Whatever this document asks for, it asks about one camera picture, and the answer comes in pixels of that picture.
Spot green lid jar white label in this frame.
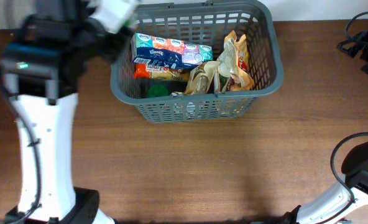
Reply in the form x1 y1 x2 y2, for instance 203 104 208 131
147 85 169 98

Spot sliced bread paper bag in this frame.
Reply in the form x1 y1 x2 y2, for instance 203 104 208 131
171 61 219 96

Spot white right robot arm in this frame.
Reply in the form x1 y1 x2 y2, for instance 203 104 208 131
278 30 368 223

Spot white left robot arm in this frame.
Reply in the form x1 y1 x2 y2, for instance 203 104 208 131
0 0 138 223

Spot beige snack bag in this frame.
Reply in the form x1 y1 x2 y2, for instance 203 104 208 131
214 30 254 93

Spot orange spaghetti packet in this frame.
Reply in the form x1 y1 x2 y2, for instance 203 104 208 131
134 63 190 82

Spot blue tissue multipack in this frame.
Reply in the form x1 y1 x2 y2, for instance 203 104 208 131
131 33 213 70

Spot green lid pesto jar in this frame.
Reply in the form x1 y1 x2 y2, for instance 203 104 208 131
124 19 136 29

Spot grey plastic basket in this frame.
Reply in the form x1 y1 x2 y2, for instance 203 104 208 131
110 0 284 123

